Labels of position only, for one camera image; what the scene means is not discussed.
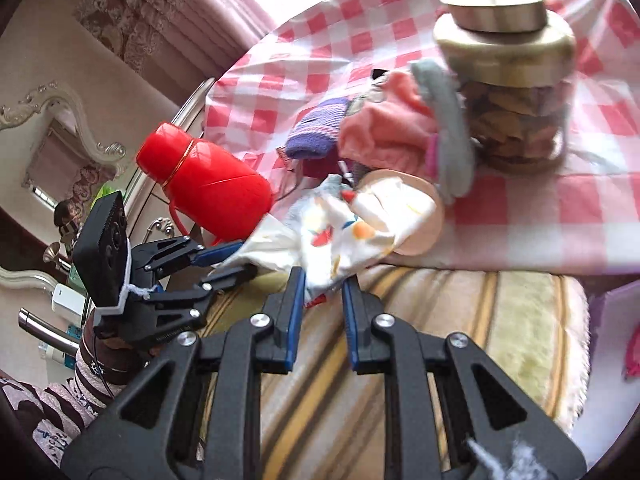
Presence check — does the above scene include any white fruit print cloth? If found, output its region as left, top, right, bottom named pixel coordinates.
left=209, top=173, right=440, bottom=306

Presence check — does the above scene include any purple white cardboard box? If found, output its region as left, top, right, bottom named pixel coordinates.
left=573, top=281, right=639, bottom=467

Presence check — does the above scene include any pink checkered plastic tablecloth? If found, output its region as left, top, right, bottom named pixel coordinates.
left=204, top=0, right=639, bottom=274

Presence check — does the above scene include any round beige pad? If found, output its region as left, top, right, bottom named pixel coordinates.
left=348, top=169, right=445, bottom=257

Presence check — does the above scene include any ornate white mirror frame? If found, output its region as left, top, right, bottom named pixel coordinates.
left=1, top=80, right=130, bottom=282

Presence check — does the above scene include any glass jar with gold lid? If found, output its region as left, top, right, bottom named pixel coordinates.
left=433, top=0, right=576, bottom=174

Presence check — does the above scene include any striped beige sofa cushion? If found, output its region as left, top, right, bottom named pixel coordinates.
left=195, top=270, right=586, bottom=479

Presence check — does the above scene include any pink plush fabric item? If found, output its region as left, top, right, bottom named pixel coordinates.
left=337, top=70, right=438, bottom=177

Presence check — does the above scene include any purple knitted hat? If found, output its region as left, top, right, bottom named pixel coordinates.
left=284, top=98, right=350, bottom=159

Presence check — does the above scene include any person's left forearm sleeve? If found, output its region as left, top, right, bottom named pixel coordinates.
left=0, top=309, right=151, bottom=468

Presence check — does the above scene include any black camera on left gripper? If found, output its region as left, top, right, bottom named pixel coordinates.
left=73, top=191, right=129, bottom=314

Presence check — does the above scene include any red plastic thermos jug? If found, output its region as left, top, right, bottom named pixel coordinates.
left=136, top=122, right=273, bottom=242

